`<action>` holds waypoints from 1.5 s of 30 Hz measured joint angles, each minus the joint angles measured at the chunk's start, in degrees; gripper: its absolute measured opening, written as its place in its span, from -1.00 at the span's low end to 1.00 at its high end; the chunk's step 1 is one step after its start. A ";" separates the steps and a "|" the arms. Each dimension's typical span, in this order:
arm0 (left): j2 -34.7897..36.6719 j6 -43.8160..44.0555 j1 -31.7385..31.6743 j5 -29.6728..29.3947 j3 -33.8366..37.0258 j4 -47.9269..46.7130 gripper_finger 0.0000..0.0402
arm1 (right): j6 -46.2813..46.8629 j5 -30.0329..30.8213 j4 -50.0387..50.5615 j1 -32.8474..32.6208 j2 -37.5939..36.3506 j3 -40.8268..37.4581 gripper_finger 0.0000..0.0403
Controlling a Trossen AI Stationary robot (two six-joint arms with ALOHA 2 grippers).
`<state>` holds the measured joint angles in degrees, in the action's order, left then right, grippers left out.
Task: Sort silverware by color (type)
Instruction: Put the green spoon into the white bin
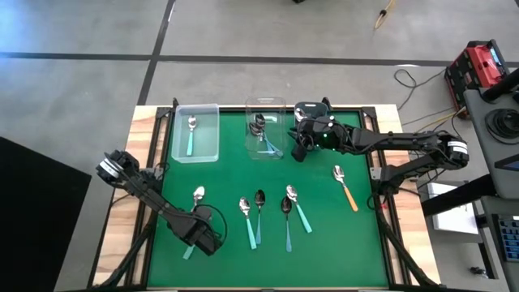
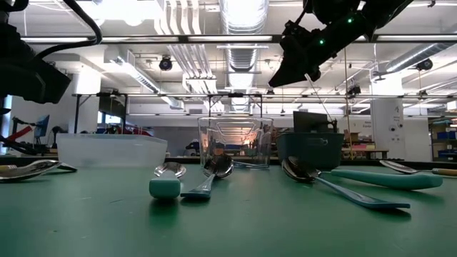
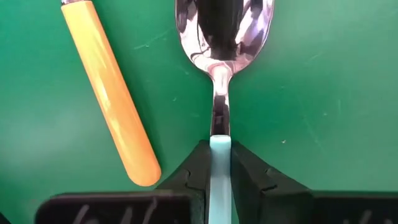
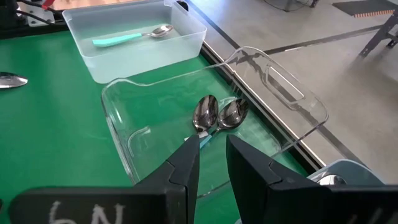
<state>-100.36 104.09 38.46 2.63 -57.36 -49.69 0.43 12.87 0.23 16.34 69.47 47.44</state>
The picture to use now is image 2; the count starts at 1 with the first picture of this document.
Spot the blue lit monitor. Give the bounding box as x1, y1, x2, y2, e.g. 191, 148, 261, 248
34, 114, 51, 139

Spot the orange handled spoon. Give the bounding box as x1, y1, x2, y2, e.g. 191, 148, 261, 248
379, 159, 457, 177
0, 159, 61, 182

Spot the smooth silver duct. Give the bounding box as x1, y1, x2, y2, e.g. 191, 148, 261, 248
384, 42, 457, 74

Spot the clear plastic bin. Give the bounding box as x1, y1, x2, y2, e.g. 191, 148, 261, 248
197, 116, 275, 170

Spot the black braided cable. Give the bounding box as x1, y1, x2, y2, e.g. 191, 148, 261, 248
34, 0, 104, 60

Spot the black background table frame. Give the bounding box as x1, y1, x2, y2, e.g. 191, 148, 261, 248
72, 92, 129, 135

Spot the storage shelf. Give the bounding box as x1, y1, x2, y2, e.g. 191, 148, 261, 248
428, 116, 457, 162

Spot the mint handled spoon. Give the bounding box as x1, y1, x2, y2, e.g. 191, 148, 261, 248
288, 156, 444, 191
149, 161, 187, 200

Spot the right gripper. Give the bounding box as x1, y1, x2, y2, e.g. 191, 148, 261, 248
268, 14, 372, 88

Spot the translucent white plastic bin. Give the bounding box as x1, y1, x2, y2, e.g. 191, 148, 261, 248
56, 133, 169, 168

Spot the white ceiling light fixture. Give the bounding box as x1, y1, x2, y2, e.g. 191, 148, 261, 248
103, 45, 161, 94

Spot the dark monitor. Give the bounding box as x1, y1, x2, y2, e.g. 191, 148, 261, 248
293, 111, 338, 133

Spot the green table mat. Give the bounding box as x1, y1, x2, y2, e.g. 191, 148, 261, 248
0, 162, 457, 257

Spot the black ceiling spotlight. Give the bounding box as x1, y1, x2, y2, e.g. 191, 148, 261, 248
159, 55, 174, 71
416, 57, 434, 71

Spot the white ceiling pipe bundle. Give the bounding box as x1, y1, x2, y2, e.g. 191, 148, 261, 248
167, 43, 219, 94

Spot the black overhead frame bar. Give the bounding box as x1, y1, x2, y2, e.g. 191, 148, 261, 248
19, 34, 457, 44

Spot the wide ribbed silver duct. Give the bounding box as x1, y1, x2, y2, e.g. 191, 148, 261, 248
219, 0, 269, 112

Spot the blue-grey plastic bin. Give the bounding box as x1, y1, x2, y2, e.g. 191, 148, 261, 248
275, 131, 346, 171

